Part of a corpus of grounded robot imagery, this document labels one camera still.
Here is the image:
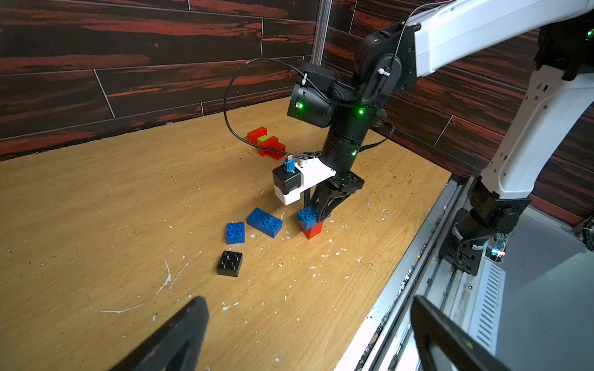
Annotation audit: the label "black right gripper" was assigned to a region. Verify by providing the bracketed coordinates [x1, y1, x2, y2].
[304, 172, 364, 220]

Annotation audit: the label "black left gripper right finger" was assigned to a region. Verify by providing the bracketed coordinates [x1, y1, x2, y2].
[410, 295, 507, 371]

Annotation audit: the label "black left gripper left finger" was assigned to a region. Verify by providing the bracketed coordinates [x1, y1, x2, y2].
[112, 296, 209, 370]

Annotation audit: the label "blue long brick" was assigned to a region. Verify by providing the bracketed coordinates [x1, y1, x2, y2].
[246, 207, 282, 238]
[296, 203, 319, 230]

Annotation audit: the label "red tall square brick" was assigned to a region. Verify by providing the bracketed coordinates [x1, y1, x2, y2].
[299, 222, 323, 240]

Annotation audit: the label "red long brick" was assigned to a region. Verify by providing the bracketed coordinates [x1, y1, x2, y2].
[266, 142, 286, 160]
[258, 136, 278, 156]

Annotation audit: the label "green square brick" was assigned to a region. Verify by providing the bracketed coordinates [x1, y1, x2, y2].
[258, 135, 270, 145]

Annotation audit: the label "small red base brick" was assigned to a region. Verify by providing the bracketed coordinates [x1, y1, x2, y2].
[247, 127, 268, 145]

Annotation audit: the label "small blue square brick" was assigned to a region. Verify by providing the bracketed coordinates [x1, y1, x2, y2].
[225, 222, 245, 245]

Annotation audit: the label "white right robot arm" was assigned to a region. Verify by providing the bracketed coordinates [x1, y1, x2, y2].
[323, 1, 593, 224]

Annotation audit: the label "black square brick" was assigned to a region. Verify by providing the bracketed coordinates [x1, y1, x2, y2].
[217, 250, 243, 278]

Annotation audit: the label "aluminium front base rails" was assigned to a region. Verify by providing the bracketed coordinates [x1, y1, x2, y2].
[337, 179, 593, 370]

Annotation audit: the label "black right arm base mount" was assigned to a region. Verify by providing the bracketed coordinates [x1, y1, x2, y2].
[439, 177, 532, 276]

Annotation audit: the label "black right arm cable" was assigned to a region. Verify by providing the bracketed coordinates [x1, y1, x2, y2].
[222, 57, 323, 161]

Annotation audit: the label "aluminium frame rail right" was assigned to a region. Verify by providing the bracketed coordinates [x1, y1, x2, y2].
[310, 0, 332, 66]

